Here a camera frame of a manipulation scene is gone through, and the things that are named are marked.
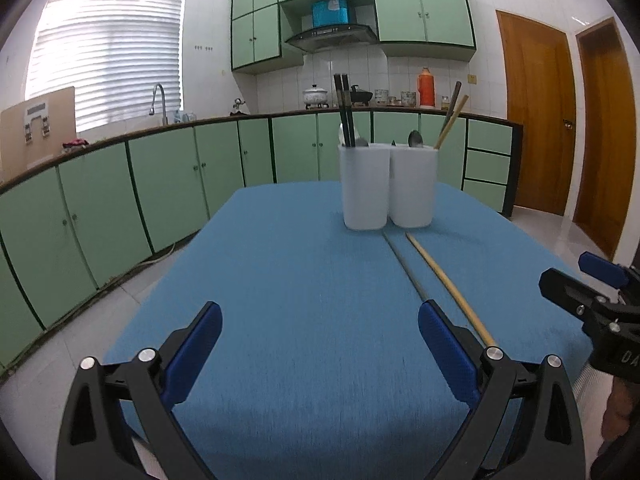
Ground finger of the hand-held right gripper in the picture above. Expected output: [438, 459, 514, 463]
[578, 252, 629, 291]
[538, 268, 599, 319]

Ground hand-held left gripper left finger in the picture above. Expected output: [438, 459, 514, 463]
[56, 301, 224, 480]

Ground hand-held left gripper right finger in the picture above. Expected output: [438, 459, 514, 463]
[418, 300, 587, 480]

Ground white plastic utensil holder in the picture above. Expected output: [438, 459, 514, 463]
[338, 143, 392, 231]
[389, 145, 440, 229]

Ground bamboo chopstick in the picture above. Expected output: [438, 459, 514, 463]
[433, 95, 470, 150]
[405, 232, 498, 348]

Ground grey chopstick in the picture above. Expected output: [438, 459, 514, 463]
[443, 81, 462, 124]
[383, 231, 432, 307]

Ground black chopstick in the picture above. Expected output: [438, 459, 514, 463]
[341, 74, 357, 148]
[334, 74, 351, 149]

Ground person's right hand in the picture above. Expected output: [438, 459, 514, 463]
[602, 375, 634, 442]

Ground wooden door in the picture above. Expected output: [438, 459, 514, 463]
[494, 8, 579, 217]
[572, 17, 637, 261]

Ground blue table cloth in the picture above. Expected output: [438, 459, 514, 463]
[102, 181, 594, 480]

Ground green lower cabinets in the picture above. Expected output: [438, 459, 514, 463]
[0, 110, 524, 382]

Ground green cabinets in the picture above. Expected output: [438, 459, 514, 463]
[230, 0, 477, 74]
[0, 110, 524, 382]

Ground orange thermos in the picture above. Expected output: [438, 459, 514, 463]
[418, 66, 435, 108]

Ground chrome kitchen faucet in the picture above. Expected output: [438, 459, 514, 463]
[150, 83, 169, 126]

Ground cardboard board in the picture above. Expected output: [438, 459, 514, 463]
[0, 85, 76, 184]

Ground silver cooking pot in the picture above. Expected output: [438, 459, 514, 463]
[302, 84, 331, 110]

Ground white window blind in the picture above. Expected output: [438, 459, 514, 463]
[25, 0, 187, 134]

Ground green upper cabinets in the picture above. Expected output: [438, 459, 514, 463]
[230, 0, 477, 74]

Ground range hood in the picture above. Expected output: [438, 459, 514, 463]
[284, 23, 379, 54]

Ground blue box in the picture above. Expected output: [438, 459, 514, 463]
[311, 0, 351, 27]

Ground white floor cable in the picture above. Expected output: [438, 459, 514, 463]
[133, 242, 177, 267]

